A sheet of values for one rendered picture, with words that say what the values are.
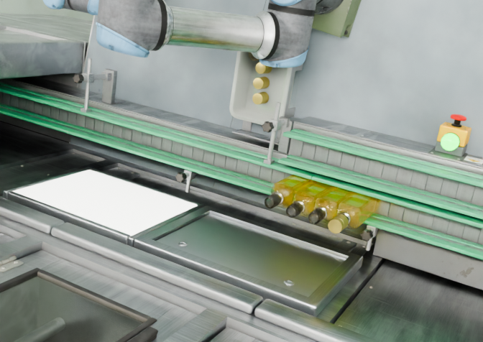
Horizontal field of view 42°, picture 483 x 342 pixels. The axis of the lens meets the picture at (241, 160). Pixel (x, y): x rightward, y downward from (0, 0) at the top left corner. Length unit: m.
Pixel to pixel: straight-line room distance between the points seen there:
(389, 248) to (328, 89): 0.48
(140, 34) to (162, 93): 0.74
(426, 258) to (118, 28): 0.96
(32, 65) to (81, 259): 0.83
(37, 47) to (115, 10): 0.79
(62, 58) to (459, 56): 1.26
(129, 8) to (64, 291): 0.60
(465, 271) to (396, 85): 0.52
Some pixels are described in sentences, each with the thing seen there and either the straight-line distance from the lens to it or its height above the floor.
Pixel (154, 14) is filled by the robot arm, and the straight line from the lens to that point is 1.36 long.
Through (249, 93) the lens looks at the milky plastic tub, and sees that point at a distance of 1.89.
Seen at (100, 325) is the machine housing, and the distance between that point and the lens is 1.26.
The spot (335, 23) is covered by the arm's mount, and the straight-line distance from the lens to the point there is 1.72.
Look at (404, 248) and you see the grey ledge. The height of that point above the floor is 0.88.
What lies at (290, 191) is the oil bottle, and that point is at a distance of 1.53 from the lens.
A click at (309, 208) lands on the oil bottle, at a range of 1.52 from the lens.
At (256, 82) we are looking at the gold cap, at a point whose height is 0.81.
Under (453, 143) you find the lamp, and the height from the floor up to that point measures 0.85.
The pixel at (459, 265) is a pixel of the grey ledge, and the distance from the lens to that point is 1.68.
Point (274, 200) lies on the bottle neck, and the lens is 1.49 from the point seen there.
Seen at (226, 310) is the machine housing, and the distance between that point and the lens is 1.31.
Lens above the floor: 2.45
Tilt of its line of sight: 61 degrees down
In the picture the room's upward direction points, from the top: 111 degrees counter-clockwise
